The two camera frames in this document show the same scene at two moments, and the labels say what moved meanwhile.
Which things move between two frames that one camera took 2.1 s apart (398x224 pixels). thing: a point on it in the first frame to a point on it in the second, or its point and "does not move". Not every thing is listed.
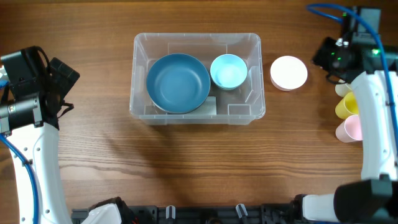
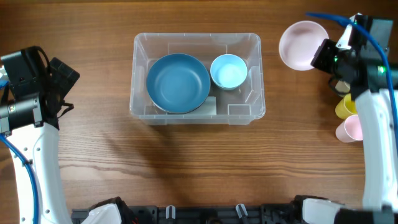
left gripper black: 64,74 does not move
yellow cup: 347,106 does not move
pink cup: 350,130 does not move
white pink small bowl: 288,73 to 299,42
